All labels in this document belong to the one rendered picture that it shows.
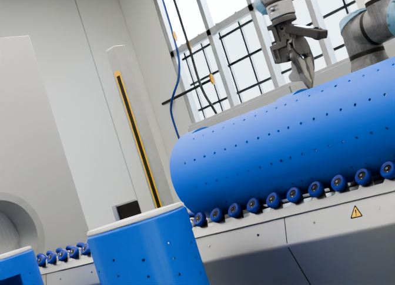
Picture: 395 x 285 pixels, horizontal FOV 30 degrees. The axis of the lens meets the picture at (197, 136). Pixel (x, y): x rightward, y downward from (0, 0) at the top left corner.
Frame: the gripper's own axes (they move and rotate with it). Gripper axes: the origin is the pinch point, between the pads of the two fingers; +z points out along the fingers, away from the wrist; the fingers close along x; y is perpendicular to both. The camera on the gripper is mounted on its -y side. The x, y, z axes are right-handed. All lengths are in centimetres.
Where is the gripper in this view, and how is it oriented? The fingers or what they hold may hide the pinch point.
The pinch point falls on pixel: (311, 84)
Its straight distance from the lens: 206.7
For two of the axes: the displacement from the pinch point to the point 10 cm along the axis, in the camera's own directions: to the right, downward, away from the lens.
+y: -6.9, 2.6, 6.8
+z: 3.0, 9.5, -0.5
